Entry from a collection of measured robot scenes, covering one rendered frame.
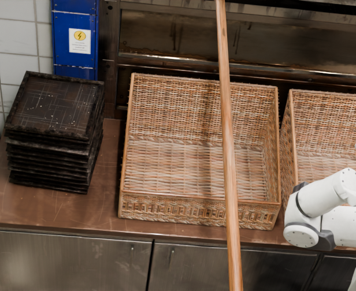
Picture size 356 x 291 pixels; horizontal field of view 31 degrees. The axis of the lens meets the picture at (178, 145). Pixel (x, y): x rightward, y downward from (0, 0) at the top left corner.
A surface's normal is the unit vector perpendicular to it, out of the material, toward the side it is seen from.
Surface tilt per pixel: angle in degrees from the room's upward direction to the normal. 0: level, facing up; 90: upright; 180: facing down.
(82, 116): 0
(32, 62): 90
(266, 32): 70
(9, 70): 90
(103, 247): 90
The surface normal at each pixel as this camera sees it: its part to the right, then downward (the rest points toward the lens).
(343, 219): -0.33, -0.65
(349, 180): 0.51, -0.38
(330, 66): 0.02, 0.45
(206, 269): -0.02, 0.73
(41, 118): 0.11, -0.68
